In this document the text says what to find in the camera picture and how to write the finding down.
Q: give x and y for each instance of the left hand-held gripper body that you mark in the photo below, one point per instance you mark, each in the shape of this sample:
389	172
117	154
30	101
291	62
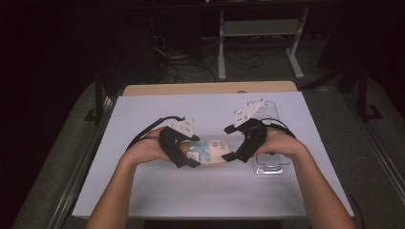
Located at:
170	146

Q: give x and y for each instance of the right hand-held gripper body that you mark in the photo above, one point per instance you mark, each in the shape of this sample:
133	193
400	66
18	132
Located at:
254	136

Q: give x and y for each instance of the clear plastic packaging box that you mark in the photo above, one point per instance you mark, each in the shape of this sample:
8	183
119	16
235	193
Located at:
269	168

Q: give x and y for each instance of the person's left hand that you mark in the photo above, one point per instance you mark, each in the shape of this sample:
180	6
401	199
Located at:
148	148

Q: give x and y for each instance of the person's right hand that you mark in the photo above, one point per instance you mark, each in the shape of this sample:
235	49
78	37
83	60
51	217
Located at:
281	144

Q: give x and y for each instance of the white table cover board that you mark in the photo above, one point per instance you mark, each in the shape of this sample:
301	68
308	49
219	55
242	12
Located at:
207	191

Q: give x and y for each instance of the black metal stand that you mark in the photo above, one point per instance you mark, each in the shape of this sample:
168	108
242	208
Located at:
362	95
98	101

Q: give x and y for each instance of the white metal shelf stand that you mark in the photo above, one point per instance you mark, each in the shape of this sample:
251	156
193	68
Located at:
254	28

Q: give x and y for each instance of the grey metal floor rail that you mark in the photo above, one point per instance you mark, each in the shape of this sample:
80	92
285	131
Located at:
84	159
375	143

